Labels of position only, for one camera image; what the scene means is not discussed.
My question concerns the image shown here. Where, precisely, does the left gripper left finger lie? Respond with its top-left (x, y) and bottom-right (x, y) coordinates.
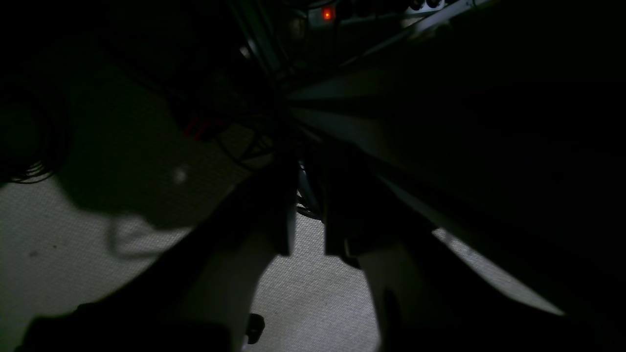
top-left (17, 150), bottom-right (299, 352)

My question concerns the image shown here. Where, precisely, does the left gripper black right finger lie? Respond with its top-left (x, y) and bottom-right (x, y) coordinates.
top-left (320, 149), bottom-right (625, 352)

